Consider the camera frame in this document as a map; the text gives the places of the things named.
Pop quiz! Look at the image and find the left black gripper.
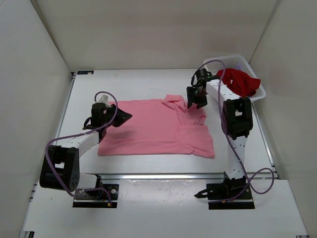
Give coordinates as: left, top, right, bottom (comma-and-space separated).
103, 103, 132, 127

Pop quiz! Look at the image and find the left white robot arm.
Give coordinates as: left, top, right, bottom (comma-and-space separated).
39, 103, 132, 198

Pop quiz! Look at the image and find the pink t shirt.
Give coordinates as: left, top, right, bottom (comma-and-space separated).
98, 95, 215, 159

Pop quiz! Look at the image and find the red t shirt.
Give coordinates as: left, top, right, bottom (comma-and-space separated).
222, 68, 261, 97

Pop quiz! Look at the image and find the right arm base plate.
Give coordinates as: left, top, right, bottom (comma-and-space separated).
207, 183, 255, 210

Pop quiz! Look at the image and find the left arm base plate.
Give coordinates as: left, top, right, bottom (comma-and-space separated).
72, 180, 119, 208

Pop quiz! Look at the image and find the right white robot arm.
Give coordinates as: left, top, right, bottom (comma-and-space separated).
186, 68, 253, 202

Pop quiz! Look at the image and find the blue table label sticker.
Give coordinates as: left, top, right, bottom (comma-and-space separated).
77, 70, 94, 75

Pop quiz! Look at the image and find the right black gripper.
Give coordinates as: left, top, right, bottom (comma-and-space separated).
188, 86, 208, 109

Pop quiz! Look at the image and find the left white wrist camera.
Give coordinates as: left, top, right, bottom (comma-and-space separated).
98, 94, 108, 104

